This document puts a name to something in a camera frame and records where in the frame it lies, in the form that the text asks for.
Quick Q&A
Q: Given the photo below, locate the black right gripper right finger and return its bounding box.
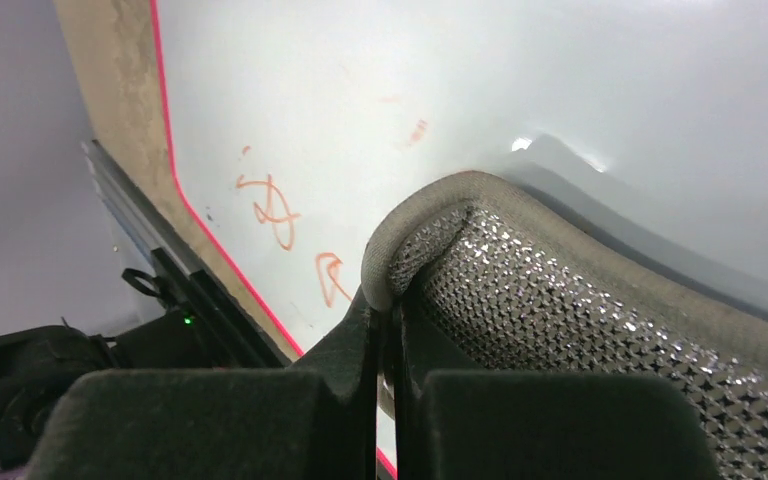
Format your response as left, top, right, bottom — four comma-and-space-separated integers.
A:
383, 304, 719, 479

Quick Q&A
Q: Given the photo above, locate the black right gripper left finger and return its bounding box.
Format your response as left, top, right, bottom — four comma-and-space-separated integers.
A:
27, 293, 378, 479

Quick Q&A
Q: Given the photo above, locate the white board with pink rim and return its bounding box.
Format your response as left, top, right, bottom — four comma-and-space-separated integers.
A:
151, 1, 768, 478

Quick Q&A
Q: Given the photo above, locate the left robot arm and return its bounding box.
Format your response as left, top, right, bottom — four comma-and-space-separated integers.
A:
0, 268, 218, 470

